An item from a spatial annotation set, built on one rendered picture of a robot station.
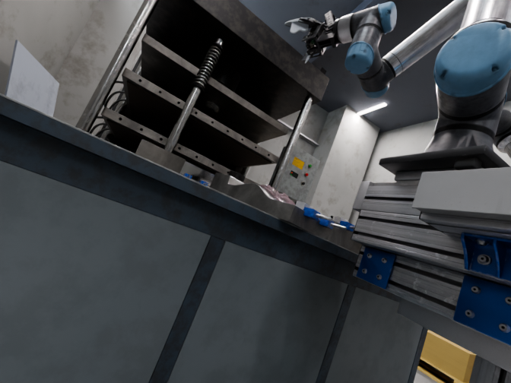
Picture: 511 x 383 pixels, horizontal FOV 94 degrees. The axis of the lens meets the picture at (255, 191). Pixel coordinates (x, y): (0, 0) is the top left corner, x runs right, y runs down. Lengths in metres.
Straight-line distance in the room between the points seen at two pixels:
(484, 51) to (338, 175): 8.92
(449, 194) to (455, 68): 0.27
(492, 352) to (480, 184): 0.34
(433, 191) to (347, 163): 9.30
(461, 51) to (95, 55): 5.59
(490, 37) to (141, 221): 0.84
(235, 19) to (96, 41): 4.35
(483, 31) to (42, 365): 1.17
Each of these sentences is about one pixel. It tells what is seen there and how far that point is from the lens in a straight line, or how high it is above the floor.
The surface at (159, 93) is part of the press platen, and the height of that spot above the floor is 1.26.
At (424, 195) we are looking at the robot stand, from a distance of 0.50.
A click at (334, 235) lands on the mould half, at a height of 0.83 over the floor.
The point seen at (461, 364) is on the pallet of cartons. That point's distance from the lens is 3.50.
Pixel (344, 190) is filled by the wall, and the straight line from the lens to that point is 9.66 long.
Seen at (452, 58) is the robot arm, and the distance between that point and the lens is 0.66.
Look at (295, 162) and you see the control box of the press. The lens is 1.96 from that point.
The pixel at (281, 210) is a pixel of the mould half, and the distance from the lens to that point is 0.78.
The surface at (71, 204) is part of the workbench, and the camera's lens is 0.72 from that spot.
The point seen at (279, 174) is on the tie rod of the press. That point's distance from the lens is 1.72.
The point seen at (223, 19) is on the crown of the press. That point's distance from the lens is 1.80.
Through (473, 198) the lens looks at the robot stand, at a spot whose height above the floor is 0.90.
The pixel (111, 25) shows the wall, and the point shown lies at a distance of 6.06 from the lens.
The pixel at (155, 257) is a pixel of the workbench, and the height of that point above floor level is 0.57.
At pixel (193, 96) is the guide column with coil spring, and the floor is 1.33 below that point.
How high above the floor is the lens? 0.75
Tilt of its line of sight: 8 degrees up
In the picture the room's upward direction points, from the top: 22 degrees clockwise
